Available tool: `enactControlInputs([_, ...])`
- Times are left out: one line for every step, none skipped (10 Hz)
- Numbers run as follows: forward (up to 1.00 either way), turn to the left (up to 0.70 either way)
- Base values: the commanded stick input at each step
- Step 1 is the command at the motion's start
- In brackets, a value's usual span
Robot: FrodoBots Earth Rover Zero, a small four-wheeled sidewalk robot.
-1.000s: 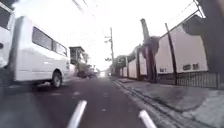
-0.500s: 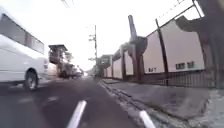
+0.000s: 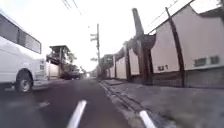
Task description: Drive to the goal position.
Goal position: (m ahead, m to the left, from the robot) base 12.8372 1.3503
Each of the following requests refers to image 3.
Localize utility pole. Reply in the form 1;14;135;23
89;23;103;79

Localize drain grate strip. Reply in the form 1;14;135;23
98;80;158;128

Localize grey asphalt road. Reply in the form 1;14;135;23
0;78;134;128

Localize dark building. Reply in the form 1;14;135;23
45;44;79;80

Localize robot's own part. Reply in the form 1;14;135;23
139;109;157;128
66;99;88;128

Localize grey concrete pavement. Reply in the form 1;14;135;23
99;79;224;128

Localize white van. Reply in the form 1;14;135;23
0;11;48;94

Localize dark leaning post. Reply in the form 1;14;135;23
131;7;154;84

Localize overhead wires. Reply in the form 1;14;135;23
61;0;83;16

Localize pale wall with dark posts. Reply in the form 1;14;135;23
96;0;224;89

